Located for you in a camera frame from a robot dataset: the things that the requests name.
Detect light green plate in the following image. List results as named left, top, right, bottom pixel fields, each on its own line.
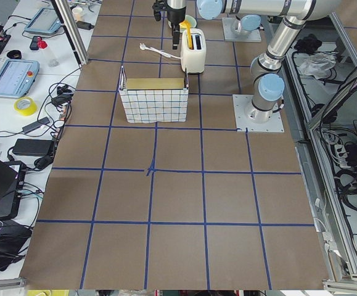
left=179, top=14, right=197, bottom=31

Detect white two-slot toaster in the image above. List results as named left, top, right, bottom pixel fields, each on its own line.
left=181, top=28, right=207, bottom=74

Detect wire basket with checkered cloth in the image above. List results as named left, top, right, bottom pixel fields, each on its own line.
left=119, top=67, right=189, bottom=123

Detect black phone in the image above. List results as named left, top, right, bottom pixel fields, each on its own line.
left=30, top=35, right=42, bottom=51

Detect white toaster power cord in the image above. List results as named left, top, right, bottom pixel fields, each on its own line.
left=139, top=43, right=182, bottom=61

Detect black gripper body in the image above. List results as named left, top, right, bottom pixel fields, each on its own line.
left=153, top=0, right=187, bottom=25

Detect blue teach pendant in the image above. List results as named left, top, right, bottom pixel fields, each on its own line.
left=0, top=59, right=39, bottom=99
left=24, top=7, right=61, bottom=35

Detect bread slice with orange crust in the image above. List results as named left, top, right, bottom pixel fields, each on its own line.
left=179, top=20, right=194, bottom=49

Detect aluminium frame post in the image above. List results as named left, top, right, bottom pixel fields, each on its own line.
left=51, top=0, right=88, bottom=66

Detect black power adapter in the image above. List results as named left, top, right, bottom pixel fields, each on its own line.
left=12, top=139, right=53, bottom=157

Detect white paper cup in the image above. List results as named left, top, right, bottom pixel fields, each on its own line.
left=72, top=7, right=84, bottom=22

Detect clear bottle with red cap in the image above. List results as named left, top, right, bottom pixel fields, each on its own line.
left=37, top=38, right=59, bottom=67

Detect yellow tape roll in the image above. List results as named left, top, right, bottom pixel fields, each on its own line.
left=14, top=97, right=37, bottom=117

